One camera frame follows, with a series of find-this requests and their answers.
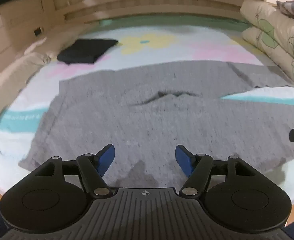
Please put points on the beige bedding roll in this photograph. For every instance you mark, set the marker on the beige bedding roll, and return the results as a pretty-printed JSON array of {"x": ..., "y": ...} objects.
[{"x": 14, "y": 77}]

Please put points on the black wall socket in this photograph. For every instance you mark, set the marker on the black wall socket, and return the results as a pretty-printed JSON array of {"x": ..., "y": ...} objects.
[{"x": 37, "y": 31}]

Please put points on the black folded cloth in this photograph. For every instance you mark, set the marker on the black folded cloth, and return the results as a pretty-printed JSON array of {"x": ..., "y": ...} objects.
[{"x": 85, "y": 50}]

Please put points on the pastel flower printed blanket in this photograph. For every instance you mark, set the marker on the pastel flower printed blanket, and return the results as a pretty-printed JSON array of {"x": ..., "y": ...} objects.
[{"x": 187, "y": 47}]

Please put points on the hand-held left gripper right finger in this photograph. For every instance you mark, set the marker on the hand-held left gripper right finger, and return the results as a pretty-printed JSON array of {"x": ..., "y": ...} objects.
[{"x": 184, "y": 160}]

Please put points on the cream floral pillow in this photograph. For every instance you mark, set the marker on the cream floral pillow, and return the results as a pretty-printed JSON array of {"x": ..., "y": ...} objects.
[
  {"x": 274, "y": 27},
  {"x": 274, "y": 55}
]

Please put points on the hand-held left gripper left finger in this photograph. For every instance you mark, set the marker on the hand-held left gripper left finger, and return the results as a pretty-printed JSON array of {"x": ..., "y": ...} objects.
[{"x": 107, "y": 158}]

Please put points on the beige wooden headboard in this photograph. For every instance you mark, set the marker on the beige wooden headboard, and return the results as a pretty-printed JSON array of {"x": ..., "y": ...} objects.
[{"x": 147, "y": 0}]

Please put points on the grey pants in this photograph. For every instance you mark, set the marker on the grey pants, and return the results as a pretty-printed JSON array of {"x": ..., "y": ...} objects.
[{"x": 142, "y": 120}]

